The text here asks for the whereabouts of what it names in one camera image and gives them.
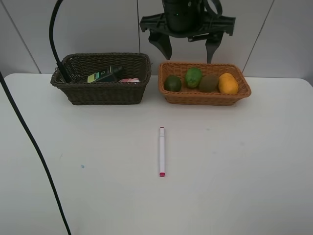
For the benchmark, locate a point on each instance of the pink white-capped bottle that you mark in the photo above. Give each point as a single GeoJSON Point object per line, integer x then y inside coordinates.
{"type": "Point", "coordinates": [129, 80]}

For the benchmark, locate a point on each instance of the orange wicker basket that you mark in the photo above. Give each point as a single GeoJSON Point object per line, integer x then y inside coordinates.
{"type": "Point", "coordinates": [190, 96]}

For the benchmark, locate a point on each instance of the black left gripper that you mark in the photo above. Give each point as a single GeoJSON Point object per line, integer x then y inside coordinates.
{"type": "Point", "coordinates": [209, 29]}

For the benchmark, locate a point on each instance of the yellow mango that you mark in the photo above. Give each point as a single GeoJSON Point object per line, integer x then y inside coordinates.
{"type": "Point", "coordinates": [228, 84]}

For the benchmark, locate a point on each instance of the dark green lime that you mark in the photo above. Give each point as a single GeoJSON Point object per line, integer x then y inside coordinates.
{"type": "Point", "coordinates": [173, 84]}

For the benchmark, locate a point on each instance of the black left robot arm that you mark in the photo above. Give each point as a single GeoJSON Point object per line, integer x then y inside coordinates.
{"type": "Point", "coordinates": [191, 19]}

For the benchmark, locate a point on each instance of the dark brown wicker basket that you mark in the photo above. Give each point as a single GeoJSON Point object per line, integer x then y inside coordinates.
{"type": "Point", "coordinates": [80, 65]}

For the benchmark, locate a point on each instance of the white pink-capped marker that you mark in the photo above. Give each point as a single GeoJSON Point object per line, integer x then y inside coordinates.
{"type": "Point", "coordinates": [162, 152]}

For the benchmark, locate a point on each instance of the dark green pump bottle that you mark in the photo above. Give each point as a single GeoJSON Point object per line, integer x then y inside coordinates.
{"type": "Point", "coordinates": [110, 74]}

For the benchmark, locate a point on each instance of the brown kiwi fruit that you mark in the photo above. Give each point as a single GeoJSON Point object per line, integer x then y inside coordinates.
{"type": "Point", "coordinates": [209, 83]}

